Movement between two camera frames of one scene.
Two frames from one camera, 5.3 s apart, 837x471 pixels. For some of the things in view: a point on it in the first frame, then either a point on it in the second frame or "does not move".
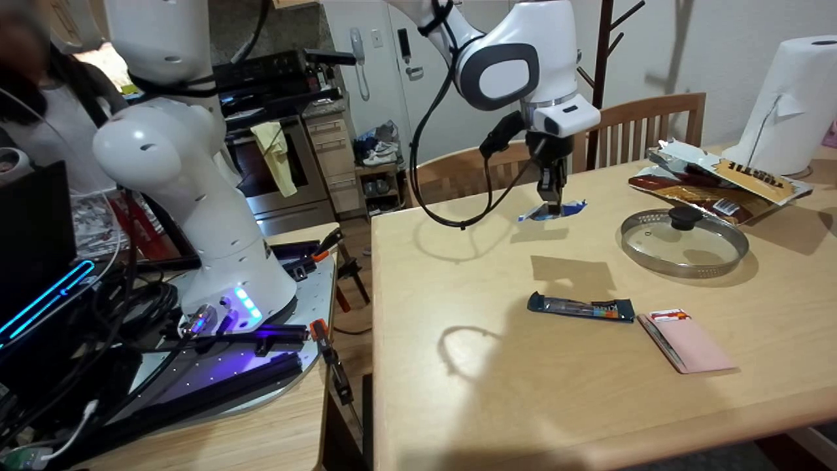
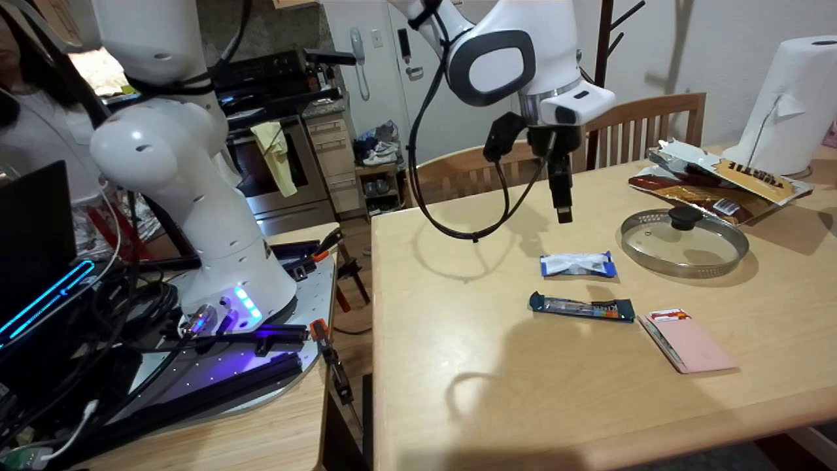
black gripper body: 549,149 does not move
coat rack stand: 605,51 does not move
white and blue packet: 565,210 → 603,265
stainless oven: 263,108 does not move
